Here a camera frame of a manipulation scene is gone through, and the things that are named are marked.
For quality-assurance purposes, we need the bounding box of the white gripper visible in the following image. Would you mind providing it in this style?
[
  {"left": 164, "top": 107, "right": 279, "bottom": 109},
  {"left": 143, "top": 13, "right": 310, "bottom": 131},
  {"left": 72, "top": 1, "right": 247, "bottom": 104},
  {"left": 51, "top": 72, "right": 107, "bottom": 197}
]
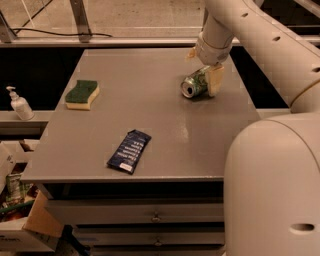
[{"left": 186, "top": 33, "right": 231, "bottom": 97}]

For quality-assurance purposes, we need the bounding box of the green soda can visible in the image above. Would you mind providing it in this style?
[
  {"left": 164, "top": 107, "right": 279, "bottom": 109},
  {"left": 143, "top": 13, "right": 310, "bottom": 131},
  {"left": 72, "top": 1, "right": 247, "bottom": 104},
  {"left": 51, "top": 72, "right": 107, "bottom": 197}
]
[{"left": 181, "top": 66, "right": 209, "bottom": 98}]

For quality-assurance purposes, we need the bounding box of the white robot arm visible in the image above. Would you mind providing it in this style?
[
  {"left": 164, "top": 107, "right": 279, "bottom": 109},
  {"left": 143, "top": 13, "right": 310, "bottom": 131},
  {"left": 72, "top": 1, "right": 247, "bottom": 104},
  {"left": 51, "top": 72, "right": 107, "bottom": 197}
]
[{"left": 191, "top": 0, "right": 320, "bottom": 256}]

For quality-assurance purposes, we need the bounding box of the dark blue snack packet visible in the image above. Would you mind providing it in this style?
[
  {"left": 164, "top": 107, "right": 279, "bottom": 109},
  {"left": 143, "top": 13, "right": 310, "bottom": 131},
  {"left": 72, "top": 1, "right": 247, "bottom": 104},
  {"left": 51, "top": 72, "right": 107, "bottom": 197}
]
[{"left": 107, "top": 130, "right": 151, "bottom": 175}]

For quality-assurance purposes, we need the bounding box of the grey drawer cabinet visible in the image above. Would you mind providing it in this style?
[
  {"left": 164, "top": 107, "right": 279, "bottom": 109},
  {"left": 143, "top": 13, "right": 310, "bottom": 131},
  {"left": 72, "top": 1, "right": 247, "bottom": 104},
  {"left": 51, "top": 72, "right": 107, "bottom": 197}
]
[{"left": 23, "top": 48, "right": 258, "bottom": 256}]

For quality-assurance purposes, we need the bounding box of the green and yellow sponge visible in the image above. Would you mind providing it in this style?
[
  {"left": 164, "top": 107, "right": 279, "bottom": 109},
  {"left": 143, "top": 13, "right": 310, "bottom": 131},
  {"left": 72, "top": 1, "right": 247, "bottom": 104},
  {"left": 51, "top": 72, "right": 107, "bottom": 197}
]
[{"left": 65, "top": 80, "right": 100, "bottom": 110}]

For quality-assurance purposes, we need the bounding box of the white pump bottle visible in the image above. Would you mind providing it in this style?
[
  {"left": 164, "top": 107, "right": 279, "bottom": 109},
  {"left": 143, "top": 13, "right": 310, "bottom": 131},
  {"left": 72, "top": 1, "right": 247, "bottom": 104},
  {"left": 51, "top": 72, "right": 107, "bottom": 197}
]
[{"left": 6, "top": 86, "right": 34, "bottom": 121}]

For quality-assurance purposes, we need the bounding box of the cardboard box with items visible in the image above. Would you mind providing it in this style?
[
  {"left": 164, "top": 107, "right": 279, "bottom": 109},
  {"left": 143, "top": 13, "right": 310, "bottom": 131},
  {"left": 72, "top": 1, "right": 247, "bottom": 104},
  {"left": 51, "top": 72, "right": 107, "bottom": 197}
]
[{"left": 0, "top": 139, "right": 63, "bottom": 252}]

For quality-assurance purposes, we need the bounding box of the metal railing frame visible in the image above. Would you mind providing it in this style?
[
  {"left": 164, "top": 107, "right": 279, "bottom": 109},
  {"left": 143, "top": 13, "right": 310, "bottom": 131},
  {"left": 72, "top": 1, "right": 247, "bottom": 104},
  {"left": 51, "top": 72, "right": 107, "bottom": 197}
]
[{"left": 0, "top": 0, "right": 320, "bottom": 49}]

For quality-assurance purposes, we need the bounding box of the black cable on floor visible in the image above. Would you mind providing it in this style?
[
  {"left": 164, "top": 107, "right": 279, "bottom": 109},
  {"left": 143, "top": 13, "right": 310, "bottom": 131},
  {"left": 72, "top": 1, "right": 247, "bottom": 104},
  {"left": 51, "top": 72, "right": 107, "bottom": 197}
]
[{"left": 9, "top": 27, "right": 114, "bottom": 39}]

